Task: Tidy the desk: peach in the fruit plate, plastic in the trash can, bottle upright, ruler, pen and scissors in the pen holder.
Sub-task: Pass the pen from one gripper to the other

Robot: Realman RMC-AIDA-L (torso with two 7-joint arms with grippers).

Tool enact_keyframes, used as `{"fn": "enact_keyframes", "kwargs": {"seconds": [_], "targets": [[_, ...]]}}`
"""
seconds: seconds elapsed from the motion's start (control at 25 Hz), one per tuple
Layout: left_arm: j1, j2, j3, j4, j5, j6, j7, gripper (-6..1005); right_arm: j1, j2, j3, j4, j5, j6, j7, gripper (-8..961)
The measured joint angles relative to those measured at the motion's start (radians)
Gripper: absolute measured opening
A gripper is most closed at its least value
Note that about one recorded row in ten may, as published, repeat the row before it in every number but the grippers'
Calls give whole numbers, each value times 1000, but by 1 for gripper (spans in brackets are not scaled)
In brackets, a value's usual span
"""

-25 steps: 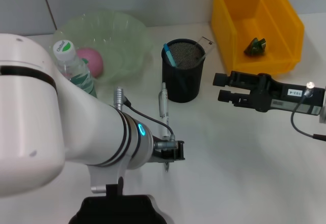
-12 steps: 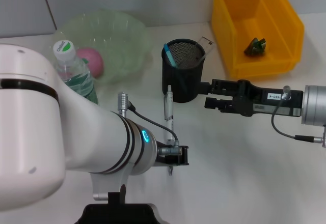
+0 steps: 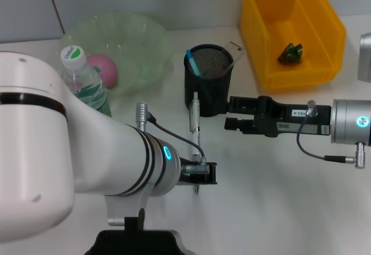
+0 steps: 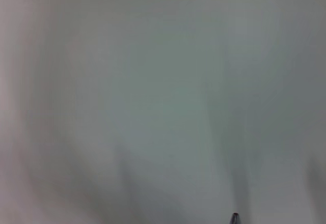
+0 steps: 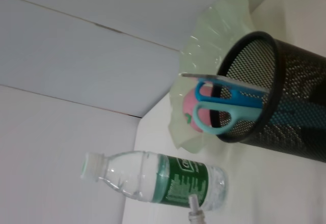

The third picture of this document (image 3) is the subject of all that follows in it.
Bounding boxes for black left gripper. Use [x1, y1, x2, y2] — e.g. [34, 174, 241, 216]
[179, 156, 219, 187]

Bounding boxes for green plastic wrapper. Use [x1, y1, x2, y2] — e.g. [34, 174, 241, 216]
[277, 42, 304, 64]

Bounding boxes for yellow plastic storage bin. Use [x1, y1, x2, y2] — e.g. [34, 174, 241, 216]
[239, 0, 347, 90]

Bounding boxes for translucent green plastic fruit bowl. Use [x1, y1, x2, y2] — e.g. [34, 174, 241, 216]
[56, 10, 174, 96]

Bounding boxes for clear green-labelled water bottle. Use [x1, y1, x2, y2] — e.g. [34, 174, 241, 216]
[60, 45, 112, 118]

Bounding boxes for blue sheathed scissors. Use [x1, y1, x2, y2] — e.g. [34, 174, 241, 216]
[185, 49, 214, 107]

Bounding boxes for transparent plastic ruler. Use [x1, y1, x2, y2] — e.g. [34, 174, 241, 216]
[199, 41, 247, 79]

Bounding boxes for silver ballpoint pen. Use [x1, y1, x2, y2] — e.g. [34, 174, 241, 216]
[188, 92, 202, 196]

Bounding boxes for black mesh pen holder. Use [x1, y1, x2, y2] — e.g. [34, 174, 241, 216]
[183, 43, 235, 118]

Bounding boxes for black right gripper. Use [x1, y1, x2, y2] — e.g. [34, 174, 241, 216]
[223, 94, 333, 139]

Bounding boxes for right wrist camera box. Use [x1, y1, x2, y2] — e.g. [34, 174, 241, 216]
[358, 33, 371, 83]

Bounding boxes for pink toy peach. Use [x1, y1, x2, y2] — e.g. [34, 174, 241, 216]
[87, 53, 119, 89]

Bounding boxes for right gripper cable with connector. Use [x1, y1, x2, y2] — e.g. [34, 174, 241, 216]
[297, 100, 366, 170]

